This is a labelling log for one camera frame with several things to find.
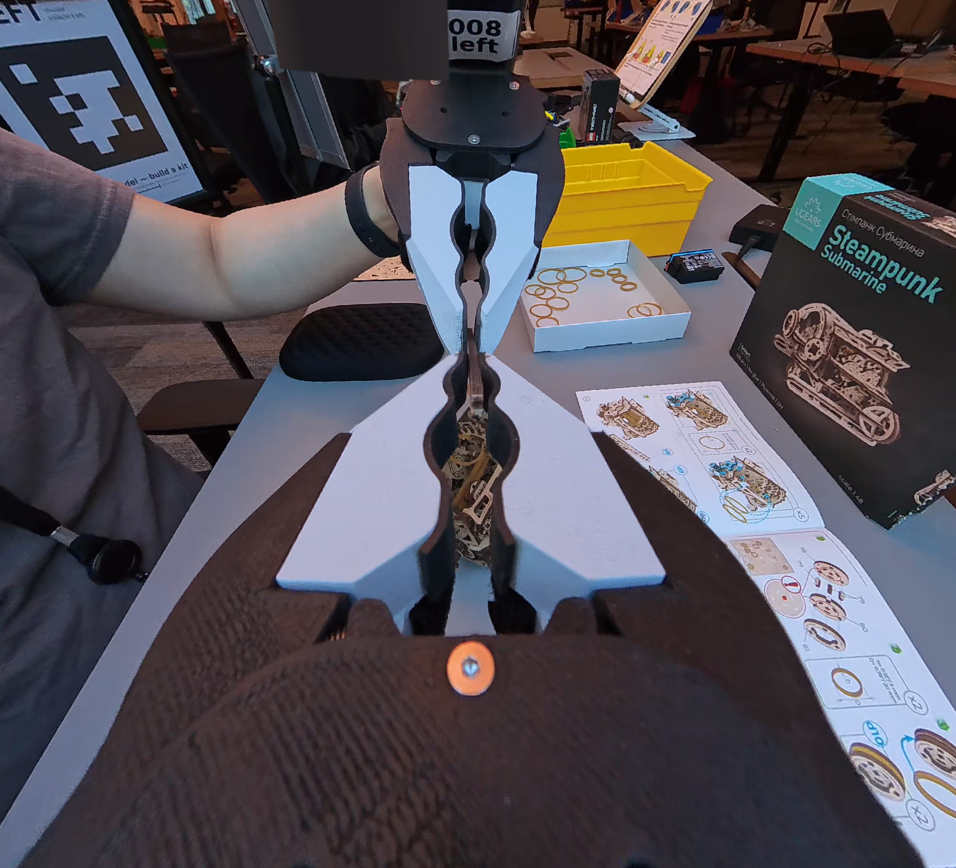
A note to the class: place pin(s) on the instruction display board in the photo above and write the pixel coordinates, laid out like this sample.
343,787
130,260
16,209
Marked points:
694,9

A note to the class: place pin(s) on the grey monitor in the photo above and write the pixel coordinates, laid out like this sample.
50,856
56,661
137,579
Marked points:
321,121

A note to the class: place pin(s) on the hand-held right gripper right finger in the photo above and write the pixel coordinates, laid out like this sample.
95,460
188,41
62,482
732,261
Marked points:
575,509

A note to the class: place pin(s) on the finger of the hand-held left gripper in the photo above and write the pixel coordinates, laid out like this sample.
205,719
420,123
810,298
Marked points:
515,233
433,233

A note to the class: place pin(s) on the white shallow cardboard tray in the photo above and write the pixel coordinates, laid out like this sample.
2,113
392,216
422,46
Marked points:
597,338

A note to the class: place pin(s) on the person's left forearm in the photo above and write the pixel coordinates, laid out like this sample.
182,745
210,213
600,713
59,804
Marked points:
239,256

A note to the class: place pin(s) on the yellow plastic bin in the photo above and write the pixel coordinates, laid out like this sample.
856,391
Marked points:
635,211

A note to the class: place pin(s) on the black wristband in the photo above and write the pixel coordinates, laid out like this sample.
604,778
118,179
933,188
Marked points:
362,211

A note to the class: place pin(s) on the person's grey shirt torso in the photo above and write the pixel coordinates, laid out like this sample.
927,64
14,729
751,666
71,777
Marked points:
60,360

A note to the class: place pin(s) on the black padded wrist rest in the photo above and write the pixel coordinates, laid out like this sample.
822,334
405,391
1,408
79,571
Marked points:
358,342

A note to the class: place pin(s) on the small black battery pack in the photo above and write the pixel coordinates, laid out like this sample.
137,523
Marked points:
694,267

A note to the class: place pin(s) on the black background monitor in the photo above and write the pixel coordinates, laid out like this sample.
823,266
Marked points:
780,2

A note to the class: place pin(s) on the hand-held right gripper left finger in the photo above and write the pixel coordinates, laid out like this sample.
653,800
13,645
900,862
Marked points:
366,502

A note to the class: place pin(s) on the wooden mechanical model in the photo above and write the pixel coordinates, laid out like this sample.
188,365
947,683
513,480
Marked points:
470,480

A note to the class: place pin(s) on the black white marker sign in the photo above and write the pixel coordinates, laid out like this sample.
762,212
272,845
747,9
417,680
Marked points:
82,99

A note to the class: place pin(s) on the black power adapter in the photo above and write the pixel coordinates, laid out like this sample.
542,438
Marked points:
758,226

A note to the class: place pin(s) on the black model kit box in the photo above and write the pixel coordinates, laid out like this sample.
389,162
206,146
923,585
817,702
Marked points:
821,330

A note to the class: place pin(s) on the background wooden desk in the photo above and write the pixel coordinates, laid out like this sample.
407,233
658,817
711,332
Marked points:
859,65

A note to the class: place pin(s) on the group of yellow rubber bands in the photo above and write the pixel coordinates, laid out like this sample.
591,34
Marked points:
543,310

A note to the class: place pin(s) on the white board stand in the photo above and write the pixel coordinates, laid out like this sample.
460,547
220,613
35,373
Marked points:
661,123

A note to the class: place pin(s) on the small black carton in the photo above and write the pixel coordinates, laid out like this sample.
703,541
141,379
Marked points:
600,106

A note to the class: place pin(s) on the black laptop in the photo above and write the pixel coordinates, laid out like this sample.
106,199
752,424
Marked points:
859,35

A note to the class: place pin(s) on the open instruction booklet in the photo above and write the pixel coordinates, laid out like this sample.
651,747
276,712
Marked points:
657,450

